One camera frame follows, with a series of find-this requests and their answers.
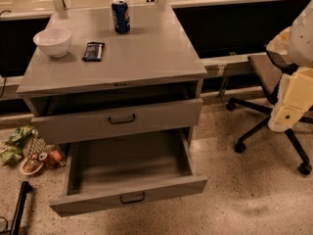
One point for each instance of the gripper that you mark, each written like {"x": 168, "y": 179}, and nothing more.
{"x": 302, "y": 39}

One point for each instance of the green chip bag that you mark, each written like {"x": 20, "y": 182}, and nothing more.
{"x": 19, "y": 134}
{"x": 11, "y": 155}

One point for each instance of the orange fruit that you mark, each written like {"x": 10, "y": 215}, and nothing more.
{"x": 56, "y": 156}

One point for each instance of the red soda can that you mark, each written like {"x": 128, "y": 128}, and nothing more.
{"x": 47, "y": 160}

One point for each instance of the black office chair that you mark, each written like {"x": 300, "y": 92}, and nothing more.
{"x": 269, "y": 71}

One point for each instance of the grey drawer cabinet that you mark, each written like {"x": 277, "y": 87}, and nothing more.
{"x": 153, "y": 63}

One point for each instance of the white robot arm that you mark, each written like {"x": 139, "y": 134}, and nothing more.
{"x": 295, "y": 43}

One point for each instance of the wire mesh basket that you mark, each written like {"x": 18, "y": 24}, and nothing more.
{"x": 38, "y": 146}

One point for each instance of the grey open bottom drawer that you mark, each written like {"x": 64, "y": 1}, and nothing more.
{"x": 122, "y": 171}

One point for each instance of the black metal stand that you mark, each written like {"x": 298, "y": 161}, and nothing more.
{"x": 16, "y": 223}

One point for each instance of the small white dish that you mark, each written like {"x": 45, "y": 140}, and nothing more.
{"x": 29, "y": 167}

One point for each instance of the grey middle drawer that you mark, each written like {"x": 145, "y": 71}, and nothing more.
{"x": 117, "y": 122}

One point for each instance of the white bowl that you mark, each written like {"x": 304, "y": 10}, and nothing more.
{"x": 54, "y": 41}

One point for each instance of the blue pepsi can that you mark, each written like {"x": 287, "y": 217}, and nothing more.
{"x": 121, "y": 16}

